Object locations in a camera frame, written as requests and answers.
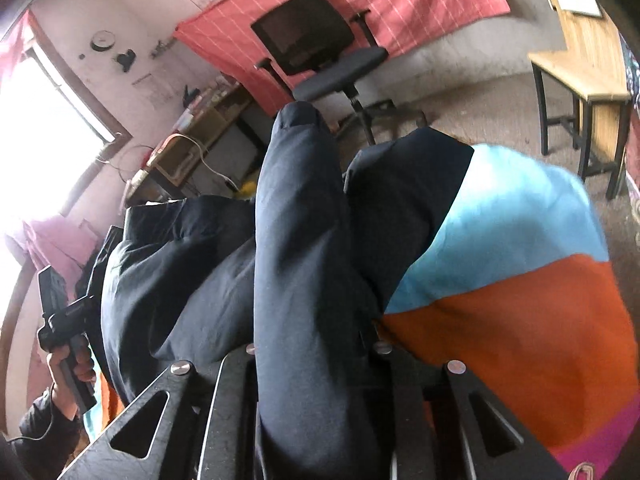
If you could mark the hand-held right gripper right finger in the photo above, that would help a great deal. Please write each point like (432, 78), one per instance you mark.
(395, 385)

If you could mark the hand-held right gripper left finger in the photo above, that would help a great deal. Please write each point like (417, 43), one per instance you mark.
(235, 385)

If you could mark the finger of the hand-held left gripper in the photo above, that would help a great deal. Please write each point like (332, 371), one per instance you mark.
(102, 255)

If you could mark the navy padded jacket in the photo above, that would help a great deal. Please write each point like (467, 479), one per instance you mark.
(300, 260)

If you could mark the person's left forearm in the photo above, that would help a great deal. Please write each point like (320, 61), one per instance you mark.
(47, 425)

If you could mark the person's left hand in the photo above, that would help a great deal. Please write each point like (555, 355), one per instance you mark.
(54, 367)

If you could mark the pink curtain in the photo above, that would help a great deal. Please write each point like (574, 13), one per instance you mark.
(60, 245)

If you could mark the orange and blue striped blanket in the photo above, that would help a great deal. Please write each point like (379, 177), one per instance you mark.
(500, 320)

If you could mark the window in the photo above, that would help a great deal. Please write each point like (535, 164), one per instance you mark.
(45, 125)

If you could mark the yellow object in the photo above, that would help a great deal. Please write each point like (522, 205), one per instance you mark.
(246, 190)

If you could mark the cluttered wooden desk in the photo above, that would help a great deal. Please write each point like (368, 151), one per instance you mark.
(200, 125)

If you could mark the black office chair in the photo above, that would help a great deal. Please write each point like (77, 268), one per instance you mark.
(305, 30)

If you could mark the light wooden table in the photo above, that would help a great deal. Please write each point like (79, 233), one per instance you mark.
(590, 70)

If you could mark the black wall fixture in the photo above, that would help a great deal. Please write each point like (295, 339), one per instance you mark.
(126, 59)

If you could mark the round white wall fixture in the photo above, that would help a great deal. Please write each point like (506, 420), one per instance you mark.
(102, 41)

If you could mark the red checked wall cloth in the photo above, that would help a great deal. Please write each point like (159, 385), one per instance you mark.
(420, 5)

